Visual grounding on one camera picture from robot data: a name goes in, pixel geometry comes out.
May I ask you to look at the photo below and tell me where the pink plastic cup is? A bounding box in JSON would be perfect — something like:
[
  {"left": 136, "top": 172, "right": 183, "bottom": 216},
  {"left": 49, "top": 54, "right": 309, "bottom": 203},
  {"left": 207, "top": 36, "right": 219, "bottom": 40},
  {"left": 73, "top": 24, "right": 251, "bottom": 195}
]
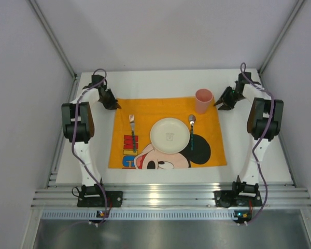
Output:
[{"left": 195, "top": 89, "right": 214, "bottom": 114}]

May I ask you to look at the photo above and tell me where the fork with teal handle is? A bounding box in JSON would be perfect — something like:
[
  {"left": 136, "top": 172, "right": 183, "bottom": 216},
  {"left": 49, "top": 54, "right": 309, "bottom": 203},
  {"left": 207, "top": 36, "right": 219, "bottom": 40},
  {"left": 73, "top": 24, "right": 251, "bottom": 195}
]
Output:
[{"left": 129, "top": 114, "right": 136, "bottom": 153}]

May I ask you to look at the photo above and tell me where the spoon with teal handle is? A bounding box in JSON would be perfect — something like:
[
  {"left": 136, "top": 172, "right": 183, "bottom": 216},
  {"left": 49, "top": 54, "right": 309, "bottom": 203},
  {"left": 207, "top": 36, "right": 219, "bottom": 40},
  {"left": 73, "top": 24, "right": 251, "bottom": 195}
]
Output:
[{"left": 188, "top": 114, "right": 196, "bottom": 151}]

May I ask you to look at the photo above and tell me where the orange cartoon placemat cloth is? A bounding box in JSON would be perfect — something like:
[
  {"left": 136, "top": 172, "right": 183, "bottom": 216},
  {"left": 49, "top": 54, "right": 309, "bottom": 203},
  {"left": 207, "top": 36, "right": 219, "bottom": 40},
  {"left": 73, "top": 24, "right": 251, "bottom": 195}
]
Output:
[{"left": 108, "top": 97, "right": 227, "bottom": 170}]

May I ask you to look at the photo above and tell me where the cream round plate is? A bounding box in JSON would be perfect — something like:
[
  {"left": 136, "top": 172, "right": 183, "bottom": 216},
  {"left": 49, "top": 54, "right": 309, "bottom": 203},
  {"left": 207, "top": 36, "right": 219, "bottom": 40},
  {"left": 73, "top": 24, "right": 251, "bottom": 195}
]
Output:
[{"left": 150, "top": 118, "right": 190, "bottom": 154}]

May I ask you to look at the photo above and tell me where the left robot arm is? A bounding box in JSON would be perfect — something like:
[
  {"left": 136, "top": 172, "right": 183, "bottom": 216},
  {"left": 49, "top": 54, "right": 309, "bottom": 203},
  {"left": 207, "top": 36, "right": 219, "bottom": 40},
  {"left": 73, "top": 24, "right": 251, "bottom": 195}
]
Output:
[{"left": 61, "top": 73, "right": 121, "bottom": 201}]

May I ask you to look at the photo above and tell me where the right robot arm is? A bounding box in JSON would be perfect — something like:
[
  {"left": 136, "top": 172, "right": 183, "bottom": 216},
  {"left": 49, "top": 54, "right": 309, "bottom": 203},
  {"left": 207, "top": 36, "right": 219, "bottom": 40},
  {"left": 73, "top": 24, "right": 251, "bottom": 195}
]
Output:
[{"left": 214, "top": 72, "right": 284, "bottom": 208}]

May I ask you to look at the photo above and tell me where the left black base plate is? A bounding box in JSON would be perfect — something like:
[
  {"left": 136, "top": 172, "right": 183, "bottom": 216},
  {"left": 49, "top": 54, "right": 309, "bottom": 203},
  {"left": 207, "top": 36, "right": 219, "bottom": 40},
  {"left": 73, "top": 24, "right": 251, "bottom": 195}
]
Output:
[{"left": 77, "top": 191, "right": 123, "bottom": 208}]

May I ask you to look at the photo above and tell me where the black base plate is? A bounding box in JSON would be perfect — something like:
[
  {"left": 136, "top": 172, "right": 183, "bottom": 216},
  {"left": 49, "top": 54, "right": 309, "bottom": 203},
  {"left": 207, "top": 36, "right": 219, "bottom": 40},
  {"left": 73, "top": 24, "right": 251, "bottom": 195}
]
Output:
[
  {"left": 77, "top": 191, "right": 123, "bottom": 208},
  {"left": 214, "top": 190, "right": 262, "bottom": 208}
]

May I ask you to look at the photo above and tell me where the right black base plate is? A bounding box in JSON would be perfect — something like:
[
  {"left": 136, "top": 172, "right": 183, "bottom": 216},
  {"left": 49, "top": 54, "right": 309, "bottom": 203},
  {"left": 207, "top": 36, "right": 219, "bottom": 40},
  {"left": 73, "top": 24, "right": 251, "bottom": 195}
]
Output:
[{"left": 214, "top": 190, "right": 262, "bottom": 208}]

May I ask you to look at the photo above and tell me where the aluminium rail frame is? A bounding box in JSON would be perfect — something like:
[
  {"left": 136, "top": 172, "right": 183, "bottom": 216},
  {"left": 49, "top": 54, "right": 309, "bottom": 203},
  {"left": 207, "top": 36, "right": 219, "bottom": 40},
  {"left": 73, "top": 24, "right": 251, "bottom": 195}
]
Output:
[{"left": 31, "top": 184, "right": 311, "bottom": 209}]

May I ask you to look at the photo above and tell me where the perforated cable duct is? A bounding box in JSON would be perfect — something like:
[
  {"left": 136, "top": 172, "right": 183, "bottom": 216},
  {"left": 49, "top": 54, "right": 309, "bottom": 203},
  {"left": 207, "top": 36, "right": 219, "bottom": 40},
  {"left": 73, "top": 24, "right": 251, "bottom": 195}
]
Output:
[{"left": 41, "top": 210, "right": 251, "bottom": 220}]

